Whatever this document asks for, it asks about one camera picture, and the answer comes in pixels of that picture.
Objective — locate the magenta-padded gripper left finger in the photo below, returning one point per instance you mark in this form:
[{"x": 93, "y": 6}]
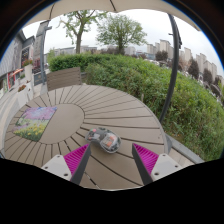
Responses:
[{"x": 59, "y": 165}]

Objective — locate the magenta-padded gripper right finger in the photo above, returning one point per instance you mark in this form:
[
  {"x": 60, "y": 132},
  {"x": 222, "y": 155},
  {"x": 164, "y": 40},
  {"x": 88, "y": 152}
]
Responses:
[{"x": 165, "y": 165}]

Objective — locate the transparent computer mouse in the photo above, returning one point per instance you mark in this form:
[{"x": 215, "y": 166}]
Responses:
[{"x": 103, "y": 140}]

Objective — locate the flower print mouse pad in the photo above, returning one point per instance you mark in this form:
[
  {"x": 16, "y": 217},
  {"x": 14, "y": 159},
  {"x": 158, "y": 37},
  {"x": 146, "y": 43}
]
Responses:
[{"x": 35, "y": 123}]

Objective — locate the white planter with orange flowers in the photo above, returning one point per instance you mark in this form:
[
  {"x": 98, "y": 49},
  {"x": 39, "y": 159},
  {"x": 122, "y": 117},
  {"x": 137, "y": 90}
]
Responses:
[{"x": 23, "y": 96}]

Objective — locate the grey slatted chair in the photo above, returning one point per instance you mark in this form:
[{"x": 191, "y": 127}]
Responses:
[{"x": 63, "y": 78}]

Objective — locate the white planter with pink flowers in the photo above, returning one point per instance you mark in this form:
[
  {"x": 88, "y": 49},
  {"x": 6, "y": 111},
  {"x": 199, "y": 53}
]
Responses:
[{"x": 28, "y": 71}]

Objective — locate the dark curved parasol pole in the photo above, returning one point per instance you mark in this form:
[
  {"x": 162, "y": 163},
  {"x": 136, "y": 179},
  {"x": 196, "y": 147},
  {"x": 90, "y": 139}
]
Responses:
[{"x": 173, "y": 66}]

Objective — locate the far apartment buildings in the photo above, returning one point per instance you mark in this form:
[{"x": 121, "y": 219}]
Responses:
[{"x": 165, "y": 46}]

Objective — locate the grey shopfront building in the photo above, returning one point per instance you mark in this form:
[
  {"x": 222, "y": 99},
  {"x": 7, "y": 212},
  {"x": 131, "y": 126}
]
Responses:
[{"x": 13, "y": 53}]

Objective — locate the tall grey sign pillar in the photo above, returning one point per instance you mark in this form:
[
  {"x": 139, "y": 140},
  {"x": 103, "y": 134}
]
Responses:
[{"x": 40, "y": 43}]

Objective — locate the sparse-leaved tree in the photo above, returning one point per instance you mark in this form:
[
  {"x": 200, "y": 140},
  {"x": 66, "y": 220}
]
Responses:
[{"x": 79, "y": 40}]

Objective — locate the leafy round tree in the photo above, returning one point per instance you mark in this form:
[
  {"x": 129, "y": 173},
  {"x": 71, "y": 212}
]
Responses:
[{"x": 121, "y": 31}]

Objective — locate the beige parasol canopy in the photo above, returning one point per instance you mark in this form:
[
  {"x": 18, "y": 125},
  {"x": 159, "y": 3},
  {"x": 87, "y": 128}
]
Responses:
[{"x": 83, "y": 6}]

